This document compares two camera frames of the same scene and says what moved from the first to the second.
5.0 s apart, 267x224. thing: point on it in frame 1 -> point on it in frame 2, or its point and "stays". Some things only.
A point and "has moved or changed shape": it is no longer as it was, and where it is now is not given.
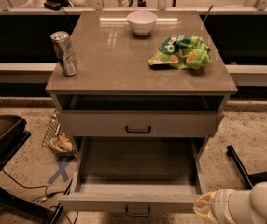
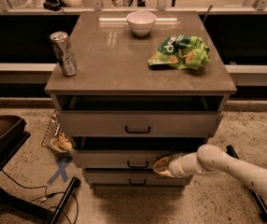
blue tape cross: [62, 170] stays
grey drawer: [135, 175] has moved or changed shape
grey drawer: [139, 123] stays
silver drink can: [64, 52] stays
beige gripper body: [217, 206] -> [177, 168]
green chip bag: [182, 51] stays
